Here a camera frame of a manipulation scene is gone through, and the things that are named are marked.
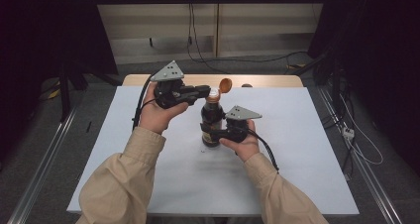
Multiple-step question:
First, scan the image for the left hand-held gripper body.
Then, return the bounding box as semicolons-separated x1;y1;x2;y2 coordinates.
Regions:
150;59;190;110

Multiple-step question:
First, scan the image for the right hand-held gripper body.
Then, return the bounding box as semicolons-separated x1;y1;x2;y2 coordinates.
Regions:
216;105;263;145

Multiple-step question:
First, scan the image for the dark soy sauce bottle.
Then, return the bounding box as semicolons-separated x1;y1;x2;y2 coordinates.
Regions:
200;77;234;149

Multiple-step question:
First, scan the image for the person's right hand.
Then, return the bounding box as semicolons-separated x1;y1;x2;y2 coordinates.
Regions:
219;119;262;164

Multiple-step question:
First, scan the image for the person's left hand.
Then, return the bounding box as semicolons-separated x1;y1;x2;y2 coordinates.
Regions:
139;82;189;135

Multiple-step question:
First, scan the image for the black metal stand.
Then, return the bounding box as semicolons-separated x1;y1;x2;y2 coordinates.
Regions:
58;59;73;123

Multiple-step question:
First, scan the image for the black curtain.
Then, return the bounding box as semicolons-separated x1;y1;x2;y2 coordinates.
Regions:
308;0;420;168
0;0;119;153

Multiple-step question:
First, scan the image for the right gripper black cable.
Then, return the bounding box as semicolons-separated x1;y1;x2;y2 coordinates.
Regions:
231;126;280;172

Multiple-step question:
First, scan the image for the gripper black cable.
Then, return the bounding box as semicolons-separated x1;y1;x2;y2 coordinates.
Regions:
132;72;159;132
231;126;280;172

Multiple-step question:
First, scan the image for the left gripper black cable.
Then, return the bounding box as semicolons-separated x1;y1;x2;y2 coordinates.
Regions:
132;72;159;132

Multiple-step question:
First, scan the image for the black wall cable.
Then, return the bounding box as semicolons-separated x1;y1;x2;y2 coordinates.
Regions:
185;3;199;61
191;3;230;74

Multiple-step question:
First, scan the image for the black floor cable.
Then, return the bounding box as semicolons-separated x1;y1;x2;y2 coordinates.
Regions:
197;50;310;66

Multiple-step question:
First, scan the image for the aluminium floor rail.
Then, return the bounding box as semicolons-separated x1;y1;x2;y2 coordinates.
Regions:
317;84;403;224
7;105;79;224

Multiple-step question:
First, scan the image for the white cable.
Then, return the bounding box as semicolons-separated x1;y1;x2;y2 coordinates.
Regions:
339;94;384;167

